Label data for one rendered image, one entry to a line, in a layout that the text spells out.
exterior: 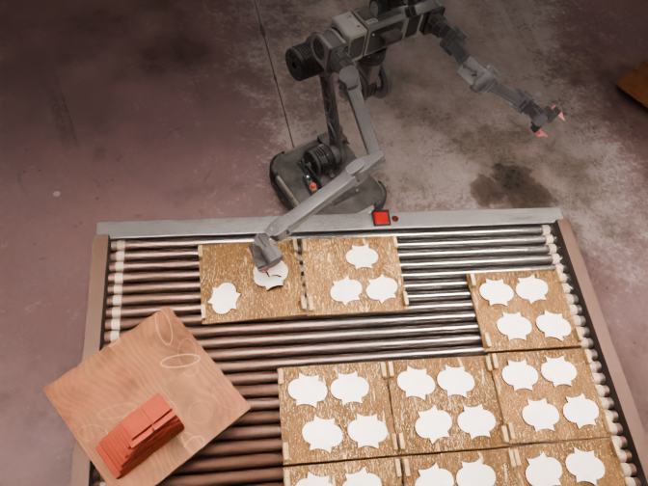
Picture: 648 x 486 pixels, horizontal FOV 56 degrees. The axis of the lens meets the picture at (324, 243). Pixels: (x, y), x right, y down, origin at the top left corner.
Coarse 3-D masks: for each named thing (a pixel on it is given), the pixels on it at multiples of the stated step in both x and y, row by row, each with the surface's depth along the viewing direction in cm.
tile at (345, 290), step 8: (344, 280) 251; (352, 280) 251; (336, 288) 248; (344, 288) 249; (352, 288) 249; (360, 288) 249; (336, 296) 247; (344, 296) 247; (352, 296) 247; (344, 304) 245
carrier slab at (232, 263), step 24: (288, 240) 258; (216, 264) 249; (240, 264) 250; (288, 264) 253; (240, 288) 245; (264, 288) 246; (288, 288) 247; (240, 312) 240; (264, 312) 241; (288, 312) 242
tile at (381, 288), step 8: (368, 280) 252; (376, 280) 252; (384, 280) 253; (392, 280) 253; (368, 288) 250; (376, 288) 250; (384, 288) 251; (392, 288) 251; (368, 296) 248; (376, 296) 248; (384, 296) 249; (392, 296) 249
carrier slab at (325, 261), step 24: (312, 240) 260; (336, 240) 261; (360, 240) 262; (384, 240) 264; (312, 264) 254; (336, 264) 255; (384, 264) 258; (312, 288) 248; (312, 312) 243; (336, 312) 244; (360, 312) 246
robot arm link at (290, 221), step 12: (348, 168) 221; (360, 168) 220; (336, 180) 224; (348, 180) 222; (324, 192) 223; (336, 192) 223; (300, 204) 223; (312, 204) 222; (324, 204) 224; (288, 216) 222; (300, 216) 222; (288, 228) 221; (276, 240) 227
